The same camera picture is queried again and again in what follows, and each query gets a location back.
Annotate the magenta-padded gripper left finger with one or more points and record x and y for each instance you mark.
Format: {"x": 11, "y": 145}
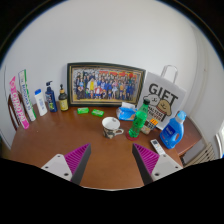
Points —
{"x": 75, "y": 160}

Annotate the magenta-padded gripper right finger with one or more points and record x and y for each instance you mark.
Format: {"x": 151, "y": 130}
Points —
{"x": 148, "y": 160}

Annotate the green plastic drink bottle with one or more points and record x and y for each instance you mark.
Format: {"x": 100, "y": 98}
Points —
{"x": 138, "y": 121}

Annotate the white remote control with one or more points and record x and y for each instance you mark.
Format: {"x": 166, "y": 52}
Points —
{"x": 157, "y": 147}

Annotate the flat round red coaster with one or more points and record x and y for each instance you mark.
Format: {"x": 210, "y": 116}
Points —
{"x": 128, "y": 138}

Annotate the small floral patterned box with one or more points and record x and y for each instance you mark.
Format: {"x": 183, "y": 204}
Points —
{"x": 146, "y": 130}

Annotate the blue detergent bottle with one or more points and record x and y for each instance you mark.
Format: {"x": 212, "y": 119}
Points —
{"x": 171, "y": 133}

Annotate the colourful puzzle cube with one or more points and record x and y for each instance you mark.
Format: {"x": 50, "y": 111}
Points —
{"x": 153, "y": 124}

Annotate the floral ceramic mug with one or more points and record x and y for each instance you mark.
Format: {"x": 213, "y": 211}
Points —
{"x": 110, "y": 126}

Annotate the blue tissue pack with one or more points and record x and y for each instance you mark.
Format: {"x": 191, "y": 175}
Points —
{"x": 126, "y": 113}

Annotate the white radiator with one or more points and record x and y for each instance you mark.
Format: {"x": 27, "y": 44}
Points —
{"x": 201, "y": 156}

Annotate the amber pump bottle yellow label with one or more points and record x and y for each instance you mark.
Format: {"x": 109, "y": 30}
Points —
{"x": 63, "y": 101}

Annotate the white bottle with blue cap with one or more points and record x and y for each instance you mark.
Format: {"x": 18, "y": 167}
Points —
{"x": 41, "y": 104}

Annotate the white paper gift bag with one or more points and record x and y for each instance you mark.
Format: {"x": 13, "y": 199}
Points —
{"x": 166, "y": 96}

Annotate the framed group picture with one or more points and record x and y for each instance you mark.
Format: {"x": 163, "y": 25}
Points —
{"x": 105, "y": 85}

